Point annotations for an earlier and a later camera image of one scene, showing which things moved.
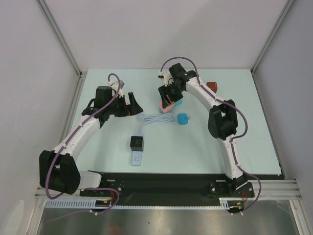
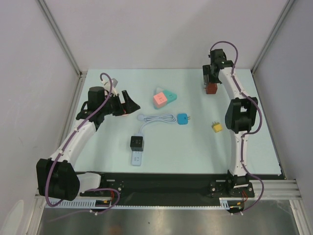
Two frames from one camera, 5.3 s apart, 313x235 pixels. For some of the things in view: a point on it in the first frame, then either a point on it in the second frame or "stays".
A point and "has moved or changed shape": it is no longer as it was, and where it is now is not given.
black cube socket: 137,143 stays
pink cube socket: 167,108 to 159,99
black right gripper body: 166,91 to 208,76
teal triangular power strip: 177,103 has moved or changed shape
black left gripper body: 119,108 stays
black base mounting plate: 169,189 stays
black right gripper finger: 167,98 to 206,72
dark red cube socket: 213,85 stays
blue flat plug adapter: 182,119 stays
